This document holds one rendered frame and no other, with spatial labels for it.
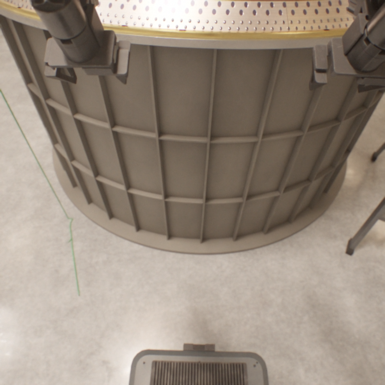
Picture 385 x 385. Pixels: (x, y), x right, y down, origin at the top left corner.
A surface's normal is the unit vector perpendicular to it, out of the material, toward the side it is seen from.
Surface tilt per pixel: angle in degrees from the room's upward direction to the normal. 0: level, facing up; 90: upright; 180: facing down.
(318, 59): 30
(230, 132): 90
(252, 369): 0
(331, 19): 43
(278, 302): 0
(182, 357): 0
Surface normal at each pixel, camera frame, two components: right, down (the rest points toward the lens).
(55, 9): 0.00, -0.16
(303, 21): 0.16, 0.05
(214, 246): 0.01, -0.64
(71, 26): 0.58, 0.80
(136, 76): -0.26, 0.74
